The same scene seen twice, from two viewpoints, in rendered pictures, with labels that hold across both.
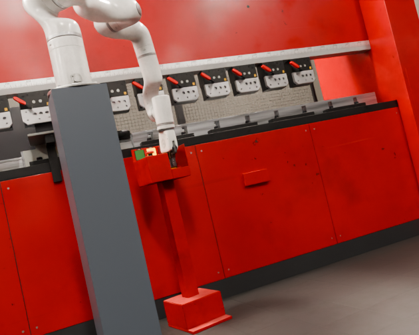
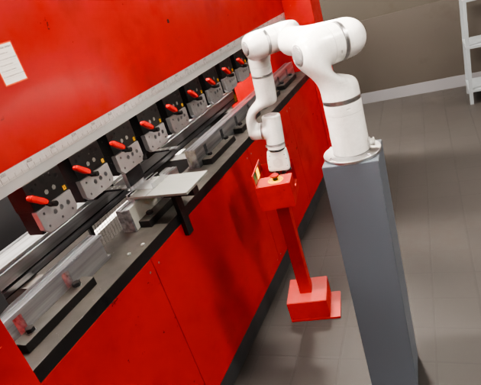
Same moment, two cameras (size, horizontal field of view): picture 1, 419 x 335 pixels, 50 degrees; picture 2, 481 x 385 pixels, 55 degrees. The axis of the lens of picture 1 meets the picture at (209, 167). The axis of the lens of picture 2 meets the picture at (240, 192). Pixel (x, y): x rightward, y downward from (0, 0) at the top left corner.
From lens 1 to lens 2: 2.03 m
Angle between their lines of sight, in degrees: 47
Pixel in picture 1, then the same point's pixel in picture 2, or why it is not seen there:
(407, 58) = not seen: hidden behind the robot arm
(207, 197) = not seen: hidden behind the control
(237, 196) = not seen: hidden behind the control
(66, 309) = (222, 356)
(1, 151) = not seen: outside the picture
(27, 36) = (90, 47)
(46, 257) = (201, 317)
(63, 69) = (363, 134)
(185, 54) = (206, 46)
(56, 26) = (355, 88)
